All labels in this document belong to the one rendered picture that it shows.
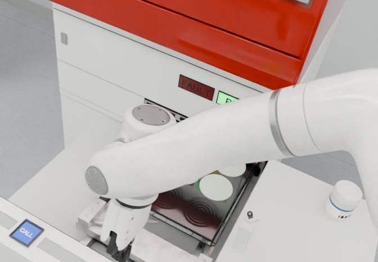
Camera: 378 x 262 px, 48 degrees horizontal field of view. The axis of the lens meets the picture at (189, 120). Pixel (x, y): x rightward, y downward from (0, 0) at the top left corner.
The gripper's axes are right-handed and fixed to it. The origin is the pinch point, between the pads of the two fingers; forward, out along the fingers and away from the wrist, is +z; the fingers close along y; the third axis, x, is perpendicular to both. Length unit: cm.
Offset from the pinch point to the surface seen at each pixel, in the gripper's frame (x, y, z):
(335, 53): 17, -213, 9
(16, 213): -31.6, -5.7, 14.2
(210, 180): 2.2, -47.9, 11.6
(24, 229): -26.8, -3.3, 14.3
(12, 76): -173, -149, 84
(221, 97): -4, -56, -11
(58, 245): -17.7, -4.5, 14.7
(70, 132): -62, -66, 35
